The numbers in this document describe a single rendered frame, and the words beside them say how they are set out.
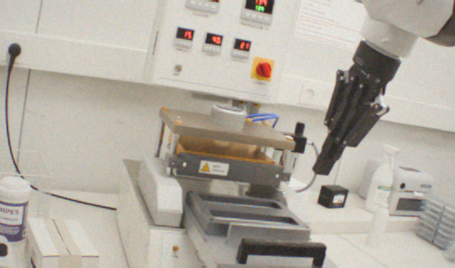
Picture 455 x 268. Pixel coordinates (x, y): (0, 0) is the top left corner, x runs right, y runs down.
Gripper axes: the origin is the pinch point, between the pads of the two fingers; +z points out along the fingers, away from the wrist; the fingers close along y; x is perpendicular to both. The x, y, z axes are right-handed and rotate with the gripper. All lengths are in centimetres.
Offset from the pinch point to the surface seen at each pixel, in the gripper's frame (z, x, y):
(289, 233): 14.2, -3.1, 3.6
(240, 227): 14.6, -11.9, 1.8
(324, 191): 48, 66, -59
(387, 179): 36, 86, -53
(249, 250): 13.6, -13.8, 8.5
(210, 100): 16, 4, -49
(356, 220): 48, 71, -44
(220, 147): 18.7, -0.2, -30.7
